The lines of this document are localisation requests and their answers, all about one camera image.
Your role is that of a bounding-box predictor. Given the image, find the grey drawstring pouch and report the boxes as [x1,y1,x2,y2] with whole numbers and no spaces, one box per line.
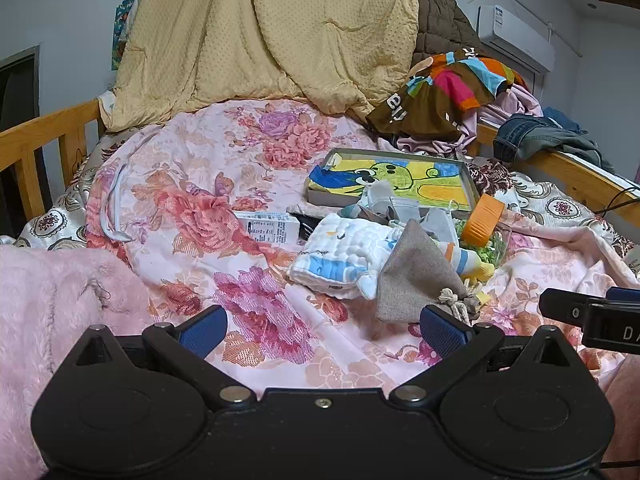
[375,220,480,325]

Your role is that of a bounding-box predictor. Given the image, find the grey cloth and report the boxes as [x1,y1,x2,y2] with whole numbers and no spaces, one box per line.
[338,181,459,246]

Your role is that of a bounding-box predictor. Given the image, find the orange cloth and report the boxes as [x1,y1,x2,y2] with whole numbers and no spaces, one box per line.
[460,194,506,247]

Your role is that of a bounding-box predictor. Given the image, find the white blue quilted cloth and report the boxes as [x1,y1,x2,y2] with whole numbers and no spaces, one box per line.
[288,214,402,300]

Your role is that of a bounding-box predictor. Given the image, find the striped yellow plush toy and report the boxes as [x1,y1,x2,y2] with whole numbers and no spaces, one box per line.
[435,242,495,283]

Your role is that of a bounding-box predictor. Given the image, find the black patterned sock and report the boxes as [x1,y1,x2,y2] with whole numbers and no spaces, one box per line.
[291,212,323,240]

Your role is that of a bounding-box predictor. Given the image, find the green white bead bag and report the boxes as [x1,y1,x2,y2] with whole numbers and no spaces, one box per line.
[454,219,511,266]

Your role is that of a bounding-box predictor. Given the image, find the white blue carton box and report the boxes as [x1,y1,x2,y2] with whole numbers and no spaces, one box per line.
[233,210,299,245]

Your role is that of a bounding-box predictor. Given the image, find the pink floral quilt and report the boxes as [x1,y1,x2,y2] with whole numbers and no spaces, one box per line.
[84,97,640,401]

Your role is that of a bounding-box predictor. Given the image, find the pink fluffy blanket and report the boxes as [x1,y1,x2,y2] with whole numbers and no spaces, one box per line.
[1,245,152,479]

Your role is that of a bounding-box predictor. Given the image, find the grey green garment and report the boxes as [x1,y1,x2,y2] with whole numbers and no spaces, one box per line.
[516,127,615,174]

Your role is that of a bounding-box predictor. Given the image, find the cartoon picture tray box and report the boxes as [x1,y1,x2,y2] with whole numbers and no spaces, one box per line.
[305,148,480,211]

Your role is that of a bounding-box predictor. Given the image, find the blue denim jeans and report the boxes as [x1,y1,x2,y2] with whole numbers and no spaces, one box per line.
[492,107,587,162]

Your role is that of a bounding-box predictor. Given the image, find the lilac pink garment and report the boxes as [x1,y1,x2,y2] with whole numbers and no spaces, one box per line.
[393,84,544,160]

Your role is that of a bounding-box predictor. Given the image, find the colourful brown striped garment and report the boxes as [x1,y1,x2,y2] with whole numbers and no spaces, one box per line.
[367,48,526,141]

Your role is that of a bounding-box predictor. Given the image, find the brown quilted jacket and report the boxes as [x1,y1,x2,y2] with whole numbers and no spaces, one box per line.
[411,0,486,65]

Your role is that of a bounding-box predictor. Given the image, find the beige dotted blanket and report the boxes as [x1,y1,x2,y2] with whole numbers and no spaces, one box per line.
[100,0,419,131]

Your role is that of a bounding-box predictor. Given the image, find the black cable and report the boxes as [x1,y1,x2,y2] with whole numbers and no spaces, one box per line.
[594,185,640,217]

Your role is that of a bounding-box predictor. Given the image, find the wooden bed frame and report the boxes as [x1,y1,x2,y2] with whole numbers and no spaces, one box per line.
[1,99,639,226]

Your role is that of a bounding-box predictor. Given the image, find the white wall air conditioner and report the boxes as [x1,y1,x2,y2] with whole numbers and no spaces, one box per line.
[476,4,555,74]

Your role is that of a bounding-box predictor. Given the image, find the teal wall poster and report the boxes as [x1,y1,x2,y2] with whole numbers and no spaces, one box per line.
[111,0,136,70]

